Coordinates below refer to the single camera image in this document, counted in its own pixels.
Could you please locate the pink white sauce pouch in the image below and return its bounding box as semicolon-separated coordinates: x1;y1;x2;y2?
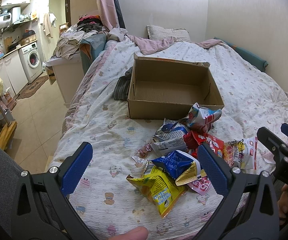
187;176;212;196

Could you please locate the gold brown snack packet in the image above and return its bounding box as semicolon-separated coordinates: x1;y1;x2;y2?
175;160;206;186

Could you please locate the white yellow popcorn snack bag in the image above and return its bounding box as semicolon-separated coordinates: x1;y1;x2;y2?
223;137;257;170

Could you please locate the red Wangzai milk candy bag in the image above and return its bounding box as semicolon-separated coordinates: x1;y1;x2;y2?
183;131;224;159

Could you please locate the dark blue snack bag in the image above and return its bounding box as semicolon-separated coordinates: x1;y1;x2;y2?
151;150;200;180

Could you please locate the yellow chip bag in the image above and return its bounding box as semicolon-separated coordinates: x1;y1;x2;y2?
126;161;187;218

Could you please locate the blue white cracker bag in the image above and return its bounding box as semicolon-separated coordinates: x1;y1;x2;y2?
154;118;190;141

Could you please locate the white red-tipped snack bar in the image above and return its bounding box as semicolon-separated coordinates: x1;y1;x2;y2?
151;137;187;157

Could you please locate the person's right hand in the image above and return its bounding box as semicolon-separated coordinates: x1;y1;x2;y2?
277;184;288;226

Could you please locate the person's left hand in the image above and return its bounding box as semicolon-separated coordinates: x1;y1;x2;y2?
109;226;149;240

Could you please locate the clear candy wrapper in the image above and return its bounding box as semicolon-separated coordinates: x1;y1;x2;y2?
131;155;145;167

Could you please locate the white patterned bed quilt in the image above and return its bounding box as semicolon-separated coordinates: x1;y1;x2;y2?
52;40;288;239

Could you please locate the small red candy wrapper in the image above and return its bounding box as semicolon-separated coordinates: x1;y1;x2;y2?
138;143;153;158

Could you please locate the brown door mat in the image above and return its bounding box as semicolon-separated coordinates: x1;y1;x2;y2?
17;76;48;100

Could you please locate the dark striped garment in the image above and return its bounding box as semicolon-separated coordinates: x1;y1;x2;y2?
113;67;132;101

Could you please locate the open cardboard box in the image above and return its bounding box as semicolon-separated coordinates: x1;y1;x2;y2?
127;55;224;120

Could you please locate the white storage box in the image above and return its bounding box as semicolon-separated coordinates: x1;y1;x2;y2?
46;53;85;108

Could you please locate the white kitchen cabinet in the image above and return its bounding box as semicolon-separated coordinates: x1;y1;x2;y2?
0;50;28;97

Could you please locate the white washing machine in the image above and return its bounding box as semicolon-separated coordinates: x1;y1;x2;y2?
19;42;42;83

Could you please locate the teal orange folded blanket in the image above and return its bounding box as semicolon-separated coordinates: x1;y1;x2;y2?
79;34;107;74

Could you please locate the pink blanket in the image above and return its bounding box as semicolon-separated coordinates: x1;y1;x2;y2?
107;27;226;55

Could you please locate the pile of clothes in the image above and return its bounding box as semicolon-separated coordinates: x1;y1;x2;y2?
53;15;107;60

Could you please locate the beige pillow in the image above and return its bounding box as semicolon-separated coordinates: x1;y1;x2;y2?
147;25;191;42

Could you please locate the pink curtain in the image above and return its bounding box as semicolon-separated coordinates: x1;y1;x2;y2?
97;0;119;31

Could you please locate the teal cushion by wall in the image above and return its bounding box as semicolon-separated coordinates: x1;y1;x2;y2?
213;37;269;73

